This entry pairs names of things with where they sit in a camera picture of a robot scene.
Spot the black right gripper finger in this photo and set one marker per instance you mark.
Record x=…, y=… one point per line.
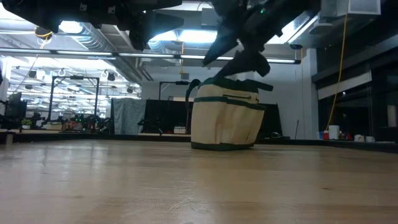
x=248, y=62
x=224, y=45

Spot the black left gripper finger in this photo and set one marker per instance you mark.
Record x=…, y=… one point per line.
x=149, y=26

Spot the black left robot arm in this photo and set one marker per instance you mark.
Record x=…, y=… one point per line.
x=31, y=9

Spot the beige green-trimmed gardening bag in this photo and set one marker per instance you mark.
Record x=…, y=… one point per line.
x=227, y=124

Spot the long linear ceiling light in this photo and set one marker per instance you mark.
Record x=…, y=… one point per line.
x=84, y=53

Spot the black partition panel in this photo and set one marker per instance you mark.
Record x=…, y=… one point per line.
x=168, y=115

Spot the grey cloth cover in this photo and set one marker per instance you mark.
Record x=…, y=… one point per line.
x=127, y=116

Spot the black gantry stand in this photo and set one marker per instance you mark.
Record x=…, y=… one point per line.
x=51, y=99

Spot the red cup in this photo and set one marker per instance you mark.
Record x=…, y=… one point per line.
x=326, y=135

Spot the white paper roll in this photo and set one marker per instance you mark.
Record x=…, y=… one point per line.
x=334, y=132

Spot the silver ceiling air duct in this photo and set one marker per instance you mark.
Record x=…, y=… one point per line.
x=124, y=62

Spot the black table frame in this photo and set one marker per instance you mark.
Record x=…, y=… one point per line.
x=93, y=136

